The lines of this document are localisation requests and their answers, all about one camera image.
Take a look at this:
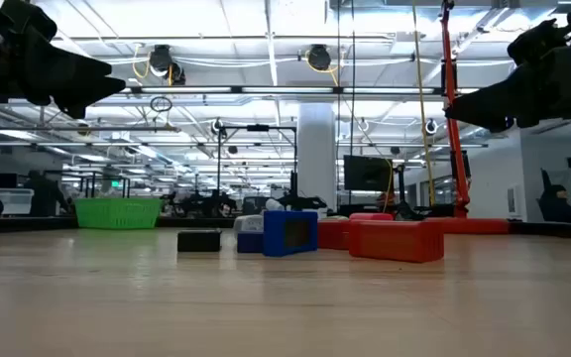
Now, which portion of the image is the black rectangular device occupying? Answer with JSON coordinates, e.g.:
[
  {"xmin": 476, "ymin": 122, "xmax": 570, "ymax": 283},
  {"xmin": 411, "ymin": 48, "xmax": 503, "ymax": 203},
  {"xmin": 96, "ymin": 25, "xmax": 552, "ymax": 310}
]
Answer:
[{"xmin": 176, "ymin": 228, "xmax": 223, "ymax": 254}]

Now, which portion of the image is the red desk lamp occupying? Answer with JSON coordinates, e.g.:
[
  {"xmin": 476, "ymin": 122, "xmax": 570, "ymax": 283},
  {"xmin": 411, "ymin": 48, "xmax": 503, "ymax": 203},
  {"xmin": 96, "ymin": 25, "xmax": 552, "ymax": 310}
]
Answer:
[{"xmin": 428, "ymin": 0, "xmax": 511, "ymax": 235}]

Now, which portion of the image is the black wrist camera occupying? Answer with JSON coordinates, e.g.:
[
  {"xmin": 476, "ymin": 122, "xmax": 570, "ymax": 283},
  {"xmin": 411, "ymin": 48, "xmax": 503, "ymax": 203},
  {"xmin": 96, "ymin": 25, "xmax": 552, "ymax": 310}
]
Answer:
[
  {"xmin": 507, "ymin": 19, "xmax": 571, "ymax": 65},
  {"xmin": 0, "ymin": 0, "xmax": 59, "ymax": 42}
]

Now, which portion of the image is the black wall monitor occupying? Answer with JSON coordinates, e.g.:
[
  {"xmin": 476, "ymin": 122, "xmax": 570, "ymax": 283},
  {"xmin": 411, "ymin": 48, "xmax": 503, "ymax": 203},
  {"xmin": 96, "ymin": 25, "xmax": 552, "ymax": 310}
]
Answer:
[{"xmin": 342, "ymin": 154, "xmax": 395, "ymax": 193}]

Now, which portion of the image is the black aluminium table frame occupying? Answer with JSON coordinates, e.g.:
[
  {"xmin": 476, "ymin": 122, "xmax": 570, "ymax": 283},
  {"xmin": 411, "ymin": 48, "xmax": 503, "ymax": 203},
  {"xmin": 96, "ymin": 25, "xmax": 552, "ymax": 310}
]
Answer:
[{"xmin": 0, "ymin": 214, "xmax": 571, "ymax": 243}]

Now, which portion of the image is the black ceiling cable reel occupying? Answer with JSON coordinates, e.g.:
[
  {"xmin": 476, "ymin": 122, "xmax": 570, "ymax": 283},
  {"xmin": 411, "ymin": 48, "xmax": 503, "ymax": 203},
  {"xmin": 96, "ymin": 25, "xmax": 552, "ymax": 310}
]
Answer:
[
  {"xmin": 147, "ymin": 43, "xmax": 187, "ymax": 86},
  {"xmin": 306, "ymin": 43, "xmax": 334, "ymax": 72}
]

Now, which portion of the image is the person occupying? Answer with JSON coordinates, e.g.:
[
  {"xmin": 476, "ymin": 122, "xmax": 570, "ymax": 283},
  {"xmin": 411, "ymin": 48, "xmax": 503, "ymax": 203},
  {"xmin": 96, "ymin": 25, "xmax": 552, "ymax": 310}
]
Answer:
[
  {"xmin": 536, "ymin": 168, "xmax": 571, "ymax": 224},
  {"xmin": 23, "ymin": 169, "xmax": 70, "ymax": 218}
]

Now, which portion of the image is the red plastic box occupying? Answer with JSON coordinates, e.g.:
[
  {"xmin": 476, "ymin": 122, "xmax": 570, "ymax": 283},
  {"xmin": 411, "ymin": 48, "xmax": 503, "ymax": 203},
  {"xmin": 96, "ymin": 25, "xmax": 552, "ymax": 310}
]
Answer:
[
  {"xmin": 348, "ymin": 212, "xmax": 396, "ymax": 223},
  {"xmin": 348, "ymin": 219, "xmax": 445, "ymax": 264},
  {"xmin": 316, "ymin": 217, "xmax": 352, "ymax": 251}
]

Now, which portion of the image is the long ceiling light bar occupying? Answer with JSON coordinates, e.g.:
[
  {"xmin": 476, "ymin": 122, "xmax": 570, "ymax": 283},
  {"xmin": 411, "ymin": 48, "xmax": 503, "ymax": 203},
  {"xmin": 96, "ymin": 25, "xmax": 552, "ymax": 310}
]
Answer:
[{"xmin": 125, "ymin": 85, "xmax": 480, "ymax": 96}]

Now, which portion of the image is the white building column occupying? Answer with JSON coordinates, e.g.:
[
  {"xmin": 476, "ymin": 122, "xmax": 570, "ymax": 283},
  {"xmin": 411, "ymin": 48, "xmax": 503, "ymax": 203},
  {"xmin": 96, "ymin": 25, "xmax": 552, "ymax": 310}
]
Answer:
[{"xmin": 296, "ymin": 101, "xmax": 338, "ymax": 212}]

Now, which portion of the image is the green plastic mesh basket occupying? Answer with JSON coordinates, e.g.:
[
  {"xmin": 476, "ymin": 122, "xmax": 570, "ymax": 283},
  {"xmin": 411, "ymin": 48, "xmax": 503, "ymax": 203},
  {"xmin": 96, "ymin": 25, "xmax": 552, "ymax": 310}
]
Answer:
[{"xmin": 73, "ymin": 197, "xmax": 164, "ymax": 231}]

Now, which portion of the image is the translucent storage bin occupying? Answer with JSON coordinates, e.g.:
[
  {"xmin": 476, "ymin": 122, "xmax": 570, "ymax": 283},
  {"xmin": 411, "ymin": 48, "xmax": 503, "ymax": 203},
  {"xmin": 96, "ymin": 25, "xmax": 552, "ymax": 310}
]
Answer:
[{"xmin": 0, "ymin": 187, "xmax": 36, "ymax": 216}]

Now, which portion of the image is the black hanging cable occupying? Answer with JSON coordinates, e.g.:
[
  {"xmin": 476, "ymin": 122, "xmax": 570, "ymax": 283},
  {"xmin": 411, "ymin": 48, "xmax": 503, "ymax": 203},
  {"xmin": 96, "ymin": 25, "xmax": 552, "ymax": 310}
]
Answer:
[{"xmin": 335, "ymin": 0, "xmax": 357, "ymax": 205}]

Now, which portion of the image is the black background station frame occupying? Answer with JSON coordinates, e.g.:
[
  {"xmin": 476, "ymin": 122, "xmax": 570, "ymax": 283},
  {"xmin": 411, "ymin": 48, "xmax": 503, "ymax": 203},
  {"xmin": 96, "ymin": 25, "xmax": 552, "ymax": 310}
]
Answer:
[{"xmin": 215, "ymin": 124, "xmax": 299, "ymax": 199}]

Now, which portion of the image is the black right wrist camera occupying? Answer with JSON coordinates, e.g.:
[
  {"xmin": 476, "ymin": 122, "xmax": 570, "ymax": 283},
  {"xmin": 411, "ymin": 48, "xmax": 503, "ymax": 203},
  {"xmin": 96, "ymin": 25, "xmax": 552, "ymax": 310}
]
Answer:
[{"xmin": 507, "ymin": 19, "xmax": 571, "ymax": 65}]

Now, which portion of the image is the yellow hanging cable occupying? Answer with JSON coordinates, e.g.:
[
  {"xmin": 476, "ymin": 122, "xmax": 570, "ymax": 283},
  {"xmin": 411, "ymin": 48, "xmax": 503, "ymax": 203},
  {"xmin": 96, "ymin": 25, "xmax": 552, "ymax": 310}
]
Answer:
[{"xmin": 410, "ymin": 0, "xmax": 438, "ymax": 207}]

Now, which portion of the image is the bright blue rectangular box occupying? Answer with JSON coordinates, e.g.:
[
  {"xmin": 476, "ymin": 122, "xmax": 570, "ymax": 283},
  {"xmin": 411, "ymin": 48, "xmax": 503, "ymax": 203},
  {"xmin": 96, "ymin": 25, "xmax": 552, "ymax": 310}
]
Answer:
[{"xmin": 262, "ymin": 209, "xmax": 319, "ymax": 258}]

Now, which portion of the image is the small white purple box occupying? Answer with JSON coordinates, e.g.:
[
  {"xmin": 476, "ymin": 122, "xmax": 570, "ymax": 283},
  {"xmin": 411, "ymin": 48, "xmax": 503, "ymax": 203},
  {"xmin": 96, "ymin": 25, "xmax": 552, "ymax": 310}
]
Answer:
[{"xmin": 232, "ymin": 213, "xmax": 266, "ymax": 235}]

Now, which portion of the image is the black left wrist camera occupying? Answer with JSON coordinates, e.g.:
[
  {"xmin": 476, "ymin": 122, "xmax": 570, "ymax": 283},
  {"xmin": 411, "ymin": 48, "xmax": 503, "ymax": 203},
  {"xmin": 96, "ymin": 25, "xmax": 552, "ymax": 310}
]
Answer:
[{"xmin": 0, "ymin": 0, "xmax": 59, "ymax": 42}]

